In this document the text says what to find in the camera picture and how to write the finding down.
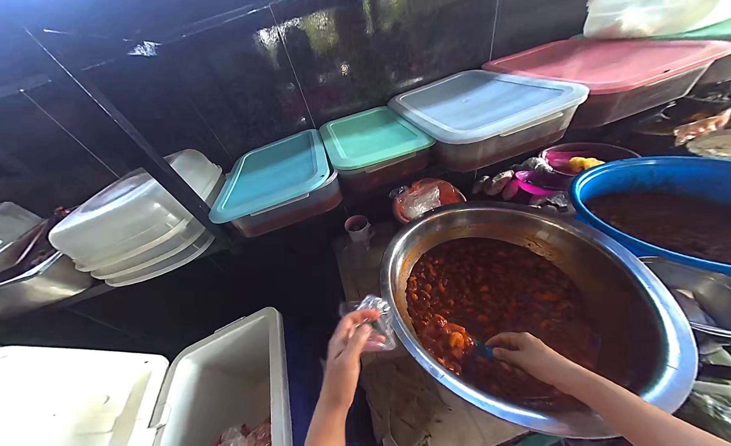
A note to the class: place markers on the silver metal tray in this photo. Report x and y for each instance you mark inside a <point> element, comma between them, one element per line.
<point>49,288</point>

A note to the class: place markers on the pile of wrapped bundles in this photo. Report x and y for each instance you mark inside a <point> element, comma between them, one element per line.
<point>500,183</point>

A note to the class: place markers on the crumpled translucent plastic bag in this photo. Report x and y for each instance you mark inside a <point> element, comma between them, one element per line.
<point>420,202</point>

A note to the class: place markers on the red plastic lid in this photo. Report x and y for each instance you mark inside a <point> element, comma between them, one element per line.
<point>613,62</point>

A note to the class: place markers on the clear container, turquoise lid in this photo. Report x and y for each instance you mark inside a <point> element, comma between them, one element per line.
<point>291,214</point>

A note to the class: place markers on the pink round bowl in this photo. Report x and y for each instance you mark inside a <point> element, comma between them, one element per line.
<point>613,150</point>

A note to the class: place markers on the clear container, pale blue lid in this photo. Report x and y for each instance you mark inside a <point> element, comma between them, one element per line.
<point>504,148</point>

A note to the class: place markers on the person's right hand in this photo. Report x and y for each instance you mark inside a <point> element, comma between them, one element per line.
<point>533,356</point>

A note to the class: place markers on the person's right thumb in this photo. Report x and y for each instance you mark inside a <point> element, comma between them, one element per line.
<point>505,355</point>

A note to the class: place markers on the white cooler box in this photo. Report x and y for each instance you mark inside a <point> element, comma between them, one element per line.
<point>216,371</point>

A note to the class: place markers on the clear container, red lid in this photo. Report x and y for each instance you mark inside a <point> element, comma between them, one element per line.
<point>638,102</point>

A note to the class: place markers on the person's left fingers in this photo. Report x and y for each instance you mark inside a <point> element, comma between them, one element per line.
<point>353,318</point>

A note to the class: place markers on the black metal post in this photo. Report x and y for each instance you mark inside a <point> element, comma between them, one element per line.
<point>148,155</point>

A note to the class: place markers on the clear container, green lid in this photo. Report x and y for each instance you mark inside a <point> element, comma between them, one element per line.
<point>387,175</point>

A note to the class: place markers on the round beige board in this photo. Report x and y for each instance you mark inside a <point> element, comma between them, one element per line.
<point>727,144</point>

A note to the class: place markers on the person's left forearm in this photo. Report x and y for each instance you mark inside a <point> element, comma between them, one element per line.
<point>329,427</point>

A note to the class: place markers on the white cooler lid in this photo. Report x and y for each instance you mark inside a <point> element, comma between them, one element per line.
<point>62,396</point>

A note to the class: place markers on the turquoise plastic lid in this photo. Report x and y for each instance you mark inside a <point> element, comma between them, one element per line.
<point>278,170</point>

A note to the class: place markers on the large blue plastic tub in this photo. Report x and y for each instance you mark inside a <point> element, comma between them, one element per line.
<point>594,176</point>

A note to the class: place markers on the person's left thumb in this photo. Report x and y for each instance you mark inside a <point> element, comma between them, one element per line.
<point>360,338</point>

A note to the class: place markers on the large translucent plastic bag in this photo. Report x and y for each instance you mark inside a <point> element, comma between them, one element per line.
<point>644,18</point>

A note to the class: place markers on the large silver metal basin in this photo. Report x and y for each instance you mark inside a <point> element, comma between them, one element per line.
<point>665,347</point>

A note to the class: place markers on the stack of clear plastic containers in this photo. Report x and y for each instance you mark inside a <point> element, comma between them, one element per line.
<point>133,217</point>

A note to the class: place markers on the silver metal pot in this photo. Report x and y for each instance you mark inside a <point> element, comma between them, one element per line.
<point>727,297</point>

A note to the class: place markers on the pile of red filled bags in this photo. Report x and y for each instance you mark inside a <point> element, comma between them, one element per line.
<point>251,435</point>

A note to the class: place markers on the green plastic lid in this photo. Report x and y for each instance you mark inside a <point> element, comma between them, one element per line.
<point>374,136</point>

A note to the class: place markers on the brown sauce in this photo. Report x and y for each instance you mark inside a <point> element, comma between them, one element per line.
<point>681,220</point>

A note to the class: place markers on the crinkled green-white plastic bag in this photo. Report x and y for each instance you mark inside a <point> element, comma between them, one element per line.
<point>724,409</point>

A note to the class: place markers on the clear plastic bag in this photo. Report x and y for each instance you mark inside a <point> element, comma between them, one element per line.
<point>382,319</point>

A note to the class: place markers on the white plastic cup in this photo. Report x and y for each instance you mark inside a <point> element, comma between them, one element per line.
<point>358,230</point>

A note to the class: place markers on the person's right index finger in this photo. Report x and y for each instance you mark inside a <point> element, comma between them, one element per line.
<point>506,339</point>

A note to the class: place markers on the orange round bowl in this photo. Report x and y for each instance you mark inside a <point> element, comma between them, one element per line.
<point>447,191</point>

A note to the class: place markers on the blue plastic scoop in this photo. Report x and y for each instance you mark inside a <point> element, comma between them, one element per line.
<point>482,350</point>

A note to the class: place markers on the dark red chunky stew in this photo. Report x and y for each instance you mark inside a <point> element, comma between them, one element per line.
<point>507,285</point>

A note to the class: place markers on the person's left hand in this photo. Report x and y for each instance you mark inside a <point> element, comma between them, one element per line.
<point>342,356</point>

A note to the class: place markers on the pale blue plastic lid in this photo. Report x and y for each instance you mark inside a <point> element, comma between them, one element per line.
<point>489,102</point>

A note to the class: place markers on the person's right forearm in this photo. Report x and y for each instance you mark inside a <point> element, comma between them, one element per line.
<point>641,409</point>

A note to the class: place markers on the flattened brown cardboard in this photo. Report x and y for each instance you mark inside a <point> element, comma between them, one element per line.
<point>427,399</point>

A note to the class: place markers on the magenta bowl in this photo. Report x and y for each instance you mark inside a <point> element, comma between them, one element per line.
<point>535,181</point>

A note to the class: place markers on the yellow lump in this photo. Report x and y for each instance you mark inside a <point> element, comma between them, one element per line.
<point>584,163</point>

